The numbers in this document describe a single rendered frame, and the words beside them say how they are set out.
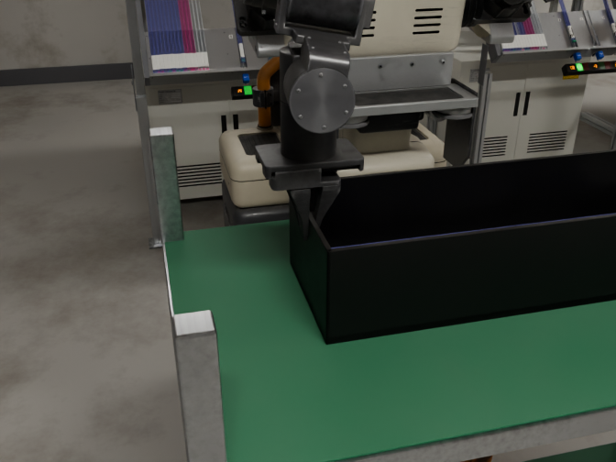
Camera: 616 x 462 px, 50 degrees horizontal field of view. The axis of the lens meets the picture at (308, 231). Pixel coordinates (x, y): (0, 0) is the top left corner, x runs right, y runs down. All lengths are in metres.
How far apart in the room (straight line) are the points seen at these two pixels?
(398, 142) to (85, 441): 1.22
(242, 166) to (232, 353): 0.88
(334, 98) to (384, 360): 0.27
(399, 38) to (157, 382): 1.35
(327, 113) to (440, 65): 0.71
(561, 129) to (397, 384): 3.12
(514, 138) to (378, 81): 2.39
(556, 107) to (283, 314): 3.00
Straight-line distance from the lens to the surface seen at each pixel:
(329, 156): 0.67
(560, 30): 3.23
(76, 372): 2.27
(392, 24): 1.24
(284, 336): 0.71
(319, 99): 0.57
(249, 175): 1.53
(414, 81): 1.25
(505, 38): 1.35
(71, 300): 2.63
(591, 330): 0.78
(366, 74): 1.22
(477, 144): 3.11
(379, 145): 1.33
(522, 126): 3.57
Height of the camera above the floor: 1.38
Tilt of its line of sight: 28 degrees down
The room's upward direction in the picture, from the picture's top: straight up
